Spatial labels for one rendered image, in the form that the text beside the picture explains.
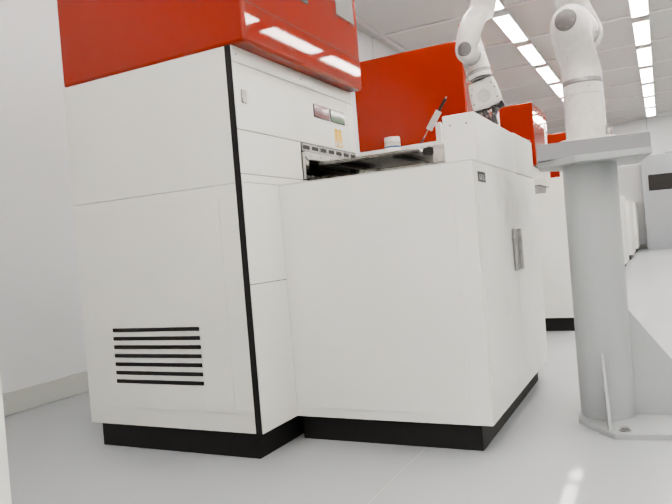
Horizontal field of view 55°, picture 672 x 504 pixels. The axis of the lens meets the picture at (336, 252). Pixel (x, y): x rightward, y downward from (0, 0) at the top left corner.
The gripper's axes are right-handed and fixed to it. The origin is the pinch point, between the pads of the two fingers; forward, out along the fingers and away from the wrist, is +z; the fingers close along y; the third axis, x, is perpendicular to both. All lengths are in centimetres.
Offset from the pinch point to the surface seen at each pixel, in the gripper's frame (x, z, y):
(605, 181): -14.5, 32.2, 29.2
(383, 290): -50, 46, -35
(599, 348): -16, 80, 14
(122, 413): -70, 62, -129
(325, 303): -50, 45, -55
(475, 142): -44.2, 12.8, 1.6
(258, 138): -60, -9, -58
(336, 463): -66, 90, -57
